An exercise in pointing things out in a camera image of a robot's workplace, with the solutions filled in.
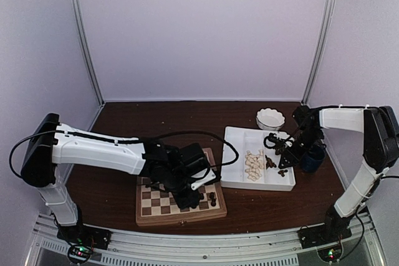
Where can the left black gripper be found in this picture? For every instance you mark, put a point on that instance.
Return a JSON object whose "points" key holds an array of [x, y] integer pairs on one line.
{"points": [[186, 202]]}

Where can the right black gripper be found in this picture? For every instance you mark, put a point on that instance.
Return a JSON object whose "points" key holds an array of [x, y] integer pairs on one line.
{"points": [[293, 158]]}

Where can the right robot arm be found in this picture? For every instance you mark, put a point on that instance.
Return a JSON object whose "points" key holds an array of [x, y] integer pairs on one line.
{"points": [[366, 134]]}

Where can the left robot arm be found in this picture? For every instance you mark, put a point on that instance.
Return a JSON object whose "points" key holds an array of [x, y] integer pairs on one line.
{"points": [[181, 171]]}

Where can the pile of dark chess pieces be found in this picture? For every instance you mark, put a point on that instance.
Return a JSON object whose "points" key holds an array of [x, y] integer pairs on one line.
{"points": [[272, 164]]}

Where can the wooden chess board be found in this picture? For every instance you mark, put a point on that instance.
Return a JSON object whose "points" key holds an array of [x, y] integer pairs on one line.
{"points": [[156, 208]]}

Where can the pile of white chess pieces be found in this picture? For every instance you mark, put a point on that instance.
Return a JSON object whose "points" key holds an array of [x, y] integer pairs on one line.
{"points": [[254, 165]]}

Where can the dark blue cup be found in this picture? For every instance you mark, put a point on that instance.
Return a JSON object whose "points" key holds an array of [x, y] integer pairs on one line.
{"points": [[312, 159]]}

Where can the white scalloped ceramic bowl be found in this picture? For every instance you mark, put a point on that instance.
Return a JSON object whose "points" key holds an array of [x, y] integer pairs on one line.
{"points": [[270, 119]]}

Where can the white divided plastic tray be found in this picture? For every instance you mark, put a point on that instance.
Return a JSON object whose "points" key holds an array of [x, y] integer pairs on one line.
{"points": [[243, 140]]}

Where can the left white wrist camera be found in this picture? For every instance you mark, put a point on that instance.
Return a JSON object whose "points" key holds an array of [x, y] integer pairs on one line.
{"points": [[201, 178]]}

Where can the front aluminium rail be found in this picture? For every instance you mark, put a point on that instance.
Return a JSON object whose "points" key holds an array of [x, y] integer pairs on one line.
{"points": [[279, 247]]}

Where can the right aluminium frame post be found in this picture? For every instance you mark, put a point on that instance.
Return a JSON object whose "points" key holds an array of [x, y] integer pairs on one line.
{"points": [[327, 16]]}

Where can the aluminium frame post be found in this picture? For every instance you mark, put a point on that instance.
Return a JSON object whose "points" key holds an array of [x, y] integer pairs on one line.
{"points": [[327, 16], [84, 45]]}

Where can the left aluminium frame post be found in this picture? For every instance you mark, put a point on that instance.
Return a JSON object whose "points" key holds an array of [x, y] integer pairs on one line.
{"points": [[84, 45]]}

